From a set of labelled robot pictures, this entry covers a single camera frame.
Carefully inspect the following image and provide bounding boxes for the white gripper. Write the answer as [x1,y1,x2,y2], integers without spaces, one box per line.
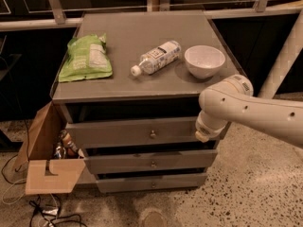
[195,111,227,143]

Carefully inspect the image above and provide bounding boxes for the grey top drawer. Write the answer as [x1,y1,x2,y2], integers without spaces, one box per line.
[65,116,231,149]

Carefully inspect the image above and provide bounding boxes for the grey drawer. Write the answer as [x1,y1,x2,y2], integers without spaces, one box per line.
[84,149,217,174]
[97,173,207,193]
[65,116,231,149]

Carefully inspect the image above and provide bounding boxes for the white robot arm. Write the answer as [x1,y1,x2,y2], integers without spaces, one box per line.
[195,14,303,148]

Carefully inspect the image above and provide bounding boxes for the grey middle drawer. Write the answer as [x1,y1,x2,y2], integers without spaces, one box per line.
[84,149,217,174]

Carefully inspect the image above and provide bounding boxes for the grey bottom drawer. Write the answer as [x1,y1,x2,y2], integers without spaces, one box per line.
[97,173,207,193]

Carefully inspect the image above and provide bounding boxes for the grey drawer cabinet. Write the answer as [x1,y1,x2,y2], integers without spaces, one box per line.
[51,10,239,184]

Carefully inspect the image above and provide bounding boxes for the white bowl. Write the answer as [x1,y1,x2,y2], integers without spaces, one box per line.
[185,45,225,79]

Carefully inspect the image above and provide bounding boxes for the clear plastic water bottle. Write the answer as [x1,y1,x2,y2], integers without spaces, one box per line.
[131,41,181,77]

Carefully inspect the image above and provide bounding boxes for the snack packets in box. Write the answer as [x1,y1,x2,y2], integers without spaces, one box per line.
[53,130,81,159]

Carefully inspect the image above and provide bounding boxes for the green snack bag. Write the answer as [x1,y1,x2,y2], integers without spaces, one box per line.
[59,34,113,82]

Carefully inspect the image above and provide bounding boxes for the metal railing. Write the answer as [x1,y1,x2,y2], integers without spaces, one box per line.
[0,0,303,31]

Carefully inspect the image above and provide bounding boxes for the brown cardboard box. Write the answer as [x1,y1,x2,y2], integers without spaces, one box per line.
[13,102,85,195]

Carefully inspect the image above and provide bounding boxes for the white power adapter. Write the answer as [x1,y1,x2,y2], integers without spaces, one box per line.
[42,208,59,217]

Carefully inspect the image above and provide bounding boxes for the black floor cables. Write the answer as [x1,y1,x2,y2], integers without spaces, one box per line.
[0,55,89,227]

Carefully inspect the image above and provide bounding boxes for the white floor cable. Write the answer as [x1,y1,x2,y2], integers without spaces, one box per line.
[1,177,28,206]

